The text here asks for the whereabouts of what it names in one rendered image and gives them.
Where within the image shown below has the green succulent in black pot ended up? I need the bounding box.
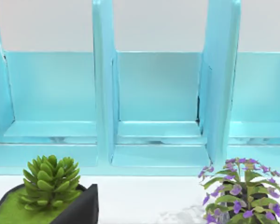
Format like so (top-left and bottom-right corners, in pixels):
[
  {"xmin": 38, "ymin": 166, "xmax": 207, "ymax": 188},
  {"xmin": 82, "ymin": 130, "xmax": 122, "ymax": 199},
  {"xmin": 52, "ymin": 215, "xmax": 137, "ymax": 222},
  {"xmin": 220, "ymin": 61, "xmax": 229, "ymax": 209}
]
[{"xmin": 0, "ymin": 154, "xmax": 99, "ymax": 224}]

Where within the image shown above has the light blue rack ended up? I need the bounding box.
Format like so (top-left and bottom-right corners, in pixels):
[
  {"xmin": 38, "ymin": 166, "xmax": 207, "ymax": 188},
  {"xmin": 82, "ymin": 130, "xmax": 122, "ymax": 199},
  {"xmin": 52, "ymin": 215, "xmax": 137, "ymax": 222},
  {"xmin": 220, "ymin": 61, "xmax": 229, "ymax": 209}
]
[{"xmin": 0, "ymin": 0, "xmax": 280, "ymax": 177}]

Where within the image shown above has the purple flower plant pot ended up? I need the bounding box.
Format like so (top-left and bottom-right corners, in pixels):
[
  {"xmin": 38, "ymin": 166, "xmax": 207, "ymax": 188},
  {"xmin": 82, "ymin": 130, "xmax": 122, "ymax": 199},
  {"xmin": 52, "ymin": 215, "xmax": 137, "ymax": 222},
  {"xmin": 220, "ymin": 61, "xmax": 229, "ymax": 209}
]
[{"xmin": 197, "ymin": 157, "xmax": 280, "ymax": 224}]

